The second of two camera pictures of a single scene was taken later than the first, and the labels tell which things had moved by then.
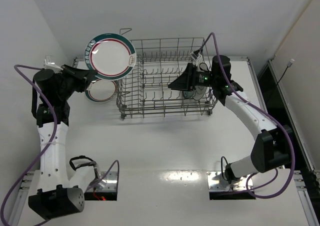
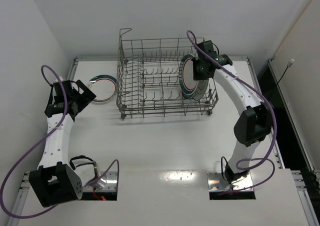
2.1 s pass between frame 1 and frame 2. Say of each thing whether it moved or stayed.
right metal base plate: stayed
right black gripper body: moved
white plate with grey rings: stayed
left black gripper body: moved
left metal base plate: stayed
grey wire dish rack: stayed
